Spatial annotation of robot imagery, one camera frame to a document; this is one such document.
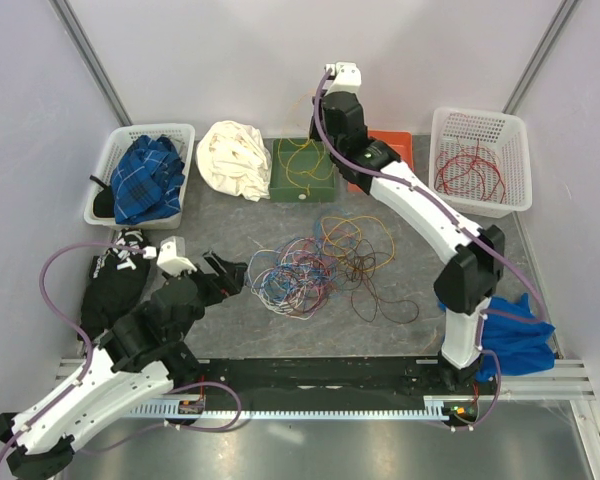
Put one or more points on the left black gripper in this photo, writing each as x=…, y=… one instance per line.
x=230, y=280

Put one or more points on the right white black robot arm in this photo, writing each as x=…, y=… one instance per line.
x=469, y=253

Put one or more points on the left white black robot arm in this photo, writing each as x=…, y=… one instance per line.
x=142, y=356

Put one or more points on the black printed t-shirt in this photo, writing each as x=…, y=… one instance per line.
x=117, y=279

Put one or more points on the cream white cloth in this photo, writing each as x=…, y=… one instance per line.
x=232, y=159

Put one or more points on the blue plaid cloth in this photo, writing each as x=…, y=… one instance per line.
x=147, y=181

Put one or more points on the green drawer box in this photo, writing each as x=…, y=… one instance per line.
x=302, y=172

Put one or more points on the black cloth in basket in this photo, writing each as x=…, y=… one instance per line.
x=103, y=203

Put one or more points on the orange drawer box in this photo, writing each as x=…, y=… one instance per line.
x=399, y=141

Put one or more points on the right white plastic basket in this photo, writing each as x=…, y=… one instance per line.
x=479, y=162

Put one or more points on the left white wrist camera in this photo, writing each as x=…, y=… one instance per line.
x=170, y=256

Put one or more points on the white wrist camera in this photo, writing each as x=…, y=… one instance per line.
x=344, y=77
x=170, y=256

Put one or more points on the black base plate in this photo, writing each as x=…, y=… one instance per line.
x=409, y=375

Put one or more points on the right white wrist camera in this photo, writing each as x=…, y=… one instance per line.
x=344, y=77

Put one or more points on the light blue cable duct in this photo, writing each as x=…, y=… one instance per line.
x=172, y=409

